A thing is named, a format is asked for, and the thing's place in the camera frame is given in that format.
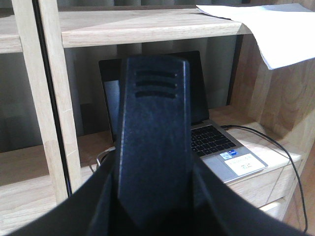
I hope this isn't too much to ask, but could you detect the black stapler with orange label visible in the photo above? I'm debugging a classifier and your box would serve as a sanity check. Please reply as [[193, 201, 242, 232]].
[[87, 55, 248, 236]]

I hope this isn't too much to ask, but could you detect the wooden shelf unit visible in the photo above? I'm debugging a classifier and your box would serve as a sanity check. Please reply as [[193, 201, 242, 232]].
[[0, 0, 315, 236]]

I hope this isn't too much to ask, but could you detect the black cable on right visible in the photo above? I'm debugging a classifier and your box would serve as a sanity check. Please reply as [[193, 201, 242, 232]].
[[220, 124, 308, 233]]

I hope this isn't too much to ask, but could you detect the grey laptop with black keyboard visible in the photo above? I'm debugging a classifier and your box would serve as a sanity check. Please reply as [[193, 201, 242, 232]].
[[98, 51, 268, 183]]

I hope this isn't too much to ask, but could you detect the white label sticker right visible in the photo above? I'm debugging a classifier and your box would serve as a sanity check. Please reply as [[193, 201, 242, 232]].
[[225, 154, 266, 176]]

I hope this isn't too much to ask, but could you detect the white cable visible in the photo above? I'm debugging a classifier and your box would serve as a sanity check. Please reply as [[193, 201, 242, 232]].
[[89, 147, 116, 173]]

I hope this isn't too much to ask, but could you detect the white paper sheet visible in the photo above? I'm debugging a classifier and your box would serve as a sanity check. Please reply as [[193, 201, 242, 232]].
[[197, 3, 315, 70]]

